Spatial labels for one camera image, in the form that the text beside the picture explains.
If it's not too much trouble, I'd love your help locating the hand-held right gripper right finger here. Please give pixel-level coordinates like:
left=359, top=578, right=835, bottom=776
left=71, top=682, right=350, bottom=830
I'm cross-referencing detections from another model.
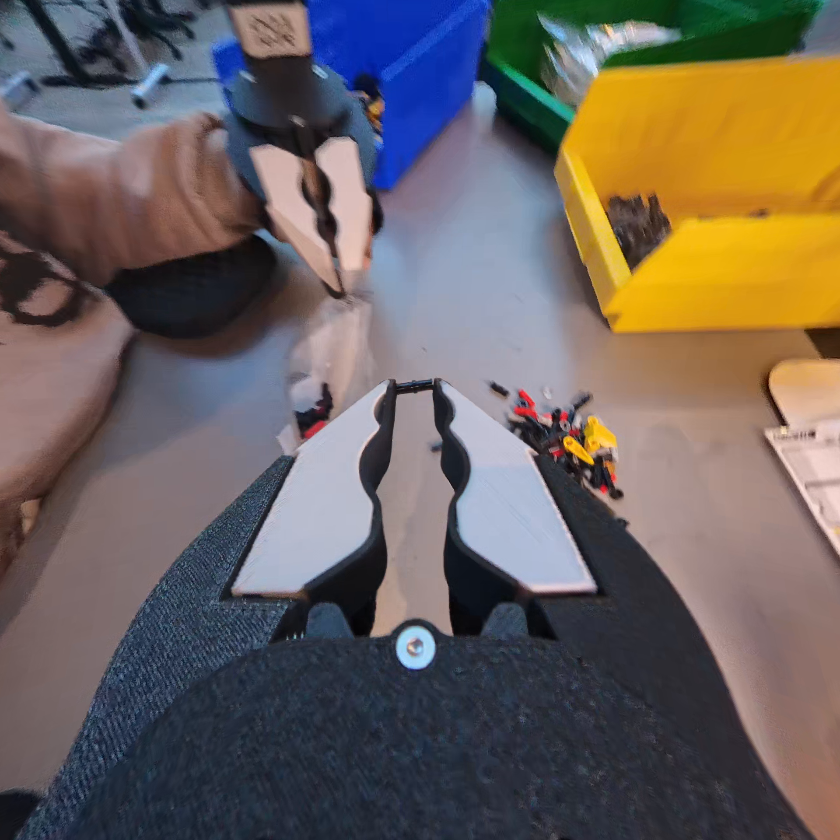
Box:
left=431, top=381, right=599, bottom=598

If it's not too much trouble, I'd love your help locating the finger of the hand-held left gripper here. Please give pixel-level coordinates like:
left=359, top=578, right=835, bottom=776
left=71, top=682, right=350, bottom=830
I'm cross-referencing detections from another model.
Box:
left=315, top=136, right=376, bottom=279
left=250, top=142, right=345, bottom=298

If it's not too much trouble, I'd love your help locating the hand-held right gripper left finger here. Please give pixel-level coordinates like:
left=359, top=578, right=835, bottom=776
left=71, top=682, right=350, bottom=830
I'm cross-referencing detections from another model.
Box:
left=234, top=381, right=397, bottom=602

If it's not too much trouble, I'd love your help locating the pile of mixed small plastic parts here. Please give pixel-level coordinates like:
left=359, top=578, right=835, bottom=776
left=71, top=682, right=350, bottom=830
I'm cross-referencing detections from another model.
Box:
left=489, top=381, right=626, bottom=501

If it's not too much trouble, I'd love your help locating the clear plastic bag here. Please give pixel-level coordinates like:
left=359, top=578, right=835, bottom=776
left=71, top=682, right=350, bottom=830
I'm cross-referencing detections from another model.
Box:
left=276, top=296, right=378, bottom=455

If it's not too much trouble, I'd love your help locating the grey desk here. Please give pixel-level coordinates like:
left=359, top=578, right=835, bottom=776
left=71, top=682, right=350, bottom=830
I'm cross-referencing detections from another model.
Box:
left=0, top=79, right=840, bottom=840

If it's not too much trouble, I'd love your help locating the heap of dark mixed parts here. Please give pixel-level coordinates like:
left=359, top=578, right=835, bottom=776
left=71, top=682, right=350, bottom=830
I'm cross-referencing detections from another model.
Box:
left=352, top=82, right=387, bottom=139

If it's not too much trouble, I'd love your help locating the white table leg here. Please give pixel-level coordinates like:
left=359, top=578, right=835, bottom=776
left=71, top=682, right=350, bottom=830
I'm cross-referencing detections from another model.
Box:
left=129, top=61, right=175, bottom=110

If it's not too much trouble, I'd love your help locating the blue storage bin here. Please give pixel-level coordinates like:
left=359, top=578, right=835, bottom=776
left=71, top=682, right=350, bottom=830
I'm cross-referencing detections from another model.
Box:
left=213, top=0, right=490, bottom=193

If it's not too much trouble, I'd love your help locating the black armrest pad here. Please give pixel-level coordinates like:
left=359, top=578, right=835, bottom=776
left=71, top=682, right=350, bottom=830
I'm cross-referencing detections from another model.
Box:
left=105, top=234, right=279, bottom=340

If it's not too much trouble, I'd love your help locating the black office chair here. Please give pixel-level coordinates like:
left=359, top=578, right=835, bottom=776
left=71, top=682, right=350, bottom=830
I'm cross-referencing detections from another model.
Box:
left=79, top=0, right=198, bottom=69

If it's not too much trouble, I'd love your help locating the green storage bin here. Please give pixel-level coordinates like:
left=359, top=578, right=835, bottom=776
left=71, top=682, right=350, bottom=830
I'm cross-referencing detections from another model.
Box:
left=483, top=0, right=825, bottom=152

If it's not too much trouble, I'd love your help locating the clear bag of parts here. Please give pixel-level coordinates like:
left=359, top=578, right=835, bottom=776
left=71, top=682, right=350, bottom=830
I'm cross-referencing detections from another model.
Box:
left=539, top=16, right=683, bottom=109

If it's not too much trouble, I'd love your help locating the heap of black connector pegs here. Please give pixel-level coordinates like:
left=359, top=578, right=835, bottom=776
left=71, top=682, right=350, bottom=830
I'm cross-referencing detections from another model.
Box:
left=604, top=193, right=674, bottom=271

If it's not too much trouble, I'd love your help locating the person's beige printed sweatshirt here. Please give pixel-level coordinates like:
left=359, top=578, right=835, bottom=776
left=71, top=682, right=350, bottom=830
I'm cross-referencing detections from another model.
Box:
left=0, top=230, right=139, bottom=578

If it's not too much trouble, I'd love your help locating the yellow storage bin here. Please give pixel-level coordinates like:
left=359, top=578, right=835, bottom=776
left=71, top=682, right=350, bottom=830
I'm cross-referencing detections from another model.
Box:
left=554, top=53, right=840, bottom=333

